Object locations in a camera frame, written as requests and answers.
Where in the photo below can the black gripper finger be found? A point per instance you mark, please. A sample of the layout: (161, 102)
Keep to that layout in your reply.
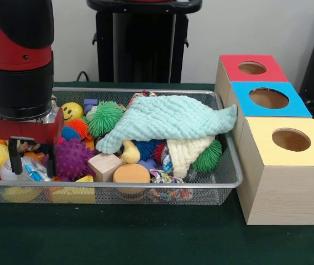
(16, 157)
(51, 160)

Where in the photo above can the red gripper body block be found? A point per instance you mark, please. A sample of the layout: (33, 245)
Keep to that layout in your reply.
(24, 130)

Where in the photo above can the mint green cloth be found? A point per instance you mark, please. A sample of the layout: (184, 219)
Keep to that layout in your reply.
(168, 121)

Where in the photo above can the clear mesh bin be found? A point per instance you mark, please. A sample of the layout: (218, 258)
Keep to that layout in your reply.
(212, 193)

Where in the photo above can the wooden three-hole sorting box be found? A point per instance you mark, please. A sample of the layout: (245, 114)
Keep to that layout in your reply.
(278, 187)

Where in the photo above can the purple spiky ball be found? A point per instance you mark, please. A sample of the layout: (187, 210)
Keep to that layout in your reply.
(75, 159)

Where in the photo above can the yellow smiley face ball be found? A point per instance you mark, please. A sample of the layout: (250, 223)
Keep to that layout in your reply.
(72, 111)

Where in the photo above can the wooden cube block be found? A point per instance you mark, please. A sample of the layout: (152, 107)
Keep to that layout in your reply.
(104, 165)

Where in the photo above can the green spiky ball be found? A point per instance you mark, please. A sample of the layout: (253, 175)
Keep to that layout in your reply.
(105, 117)
(208, 157)

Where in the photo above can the orange round disc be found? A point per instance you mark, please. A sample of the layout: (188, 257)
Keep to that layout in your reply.
(130, 174)

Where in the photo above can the dark green table cloth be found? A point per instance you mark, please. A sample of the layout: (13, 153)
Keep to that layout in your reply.
(146, 237)

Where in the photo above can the cream knitted cloth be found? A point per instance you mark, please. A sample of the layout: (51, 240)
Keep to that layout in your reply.
(190, 154)

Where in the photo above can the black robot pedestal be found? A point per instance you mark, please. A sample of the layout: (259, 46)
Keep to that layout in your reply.
(146, 49)

